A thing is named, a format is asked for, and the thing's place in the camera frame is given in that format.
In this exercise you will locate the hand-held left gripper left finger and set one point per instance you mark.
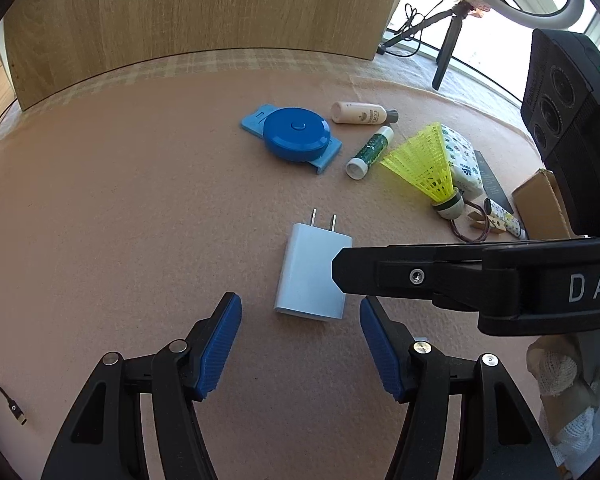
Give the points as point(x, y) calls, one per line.
point(220, 345)

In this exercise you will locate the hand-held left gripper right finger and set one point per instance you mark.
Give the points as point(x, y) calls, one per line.
point(380, 350)

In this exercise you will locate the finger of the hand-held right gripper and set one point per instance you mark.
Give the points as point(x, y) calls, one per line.
point(380, 272)

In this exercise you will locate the cardboard box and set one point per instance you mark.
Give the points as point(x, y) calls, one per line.
point(540, 200)

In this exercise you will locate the white USB wall charger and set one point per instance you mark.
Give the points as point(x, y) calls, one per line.
point(310, 270)

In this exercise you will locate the yellow plastic shuttlecock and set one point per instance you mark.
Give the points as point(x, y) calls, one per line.
point(422, 160)

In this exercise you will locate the cream bottle with grey cap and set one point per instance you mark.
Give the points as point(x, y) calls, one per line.
point(355, 112)

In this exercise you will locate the blue round tape measure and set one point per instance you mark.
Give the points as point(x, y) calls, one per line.
point(292, 132)

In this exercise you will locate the person's right hand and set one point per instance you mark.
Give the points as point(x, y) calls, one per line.
point(557, 372)

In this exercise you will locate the black slim box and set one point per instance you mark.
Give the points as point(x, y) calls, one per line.
point(492, 180)

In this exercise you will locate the patterned small tube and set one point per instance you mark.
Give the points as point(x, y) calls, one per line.
point(500, 220)

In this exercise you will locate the patterned tissue pack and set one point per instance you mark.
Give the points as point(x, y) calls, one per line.
point(462, 160)

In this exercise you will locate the green glitter glue tube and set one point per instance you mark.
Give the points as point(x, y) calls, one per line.
point(372, 150)

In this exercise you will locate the black tripod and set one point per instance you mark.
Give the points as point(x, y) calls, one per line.
point(446, 45)

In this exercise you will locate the plaid blanket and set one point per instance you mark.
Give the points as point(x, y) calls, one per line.
point(205, 62)

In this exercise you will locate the light wooden board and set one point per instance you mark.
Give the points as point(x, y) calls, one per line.
point(205, 5)

